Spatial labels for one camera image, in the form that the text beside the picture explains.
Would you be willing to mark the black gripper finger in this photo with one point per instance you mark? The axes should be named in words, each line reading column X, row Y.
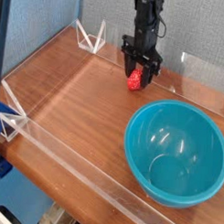
column 129, row 64
column 147, row 75

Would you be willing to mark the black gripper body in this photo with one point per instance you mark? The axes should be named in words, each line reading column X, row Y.
column 142, row 46

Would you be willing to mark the red toy strawberry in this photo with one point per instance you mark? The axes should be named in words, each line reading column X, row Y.
column 134, row 81

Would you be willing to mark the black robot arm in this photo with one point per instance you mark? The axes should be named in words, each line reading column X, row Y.
column 147, row 15

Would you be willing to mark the blue plastic bowl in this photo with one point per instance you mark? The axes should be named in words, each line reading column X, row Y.
column 175, row 152

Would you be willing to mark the clear acrylic back barrier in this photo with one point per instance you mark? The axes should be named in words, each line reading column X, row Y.
column 181, row 73

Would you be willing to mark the clear acrylic barrier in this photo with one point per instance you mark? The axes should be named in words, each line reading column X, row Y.
column 181, row 73
column 42, row 73
column 85, row 191

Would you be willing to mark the clear acrylic left barrier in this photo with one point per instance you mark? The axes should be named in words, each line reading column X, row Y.
column 42, row 73

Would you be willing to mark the clear acrylic front barrier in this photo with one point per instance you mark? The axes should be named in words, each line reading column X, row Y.
column 85, row 191

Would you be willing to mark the blue table clamp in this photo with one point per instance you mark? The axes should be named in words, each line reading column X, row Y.
column 5, row 166

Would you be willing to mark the black white object bottom left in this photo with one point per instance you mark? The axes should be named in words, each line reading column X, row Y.
column 7, row 217

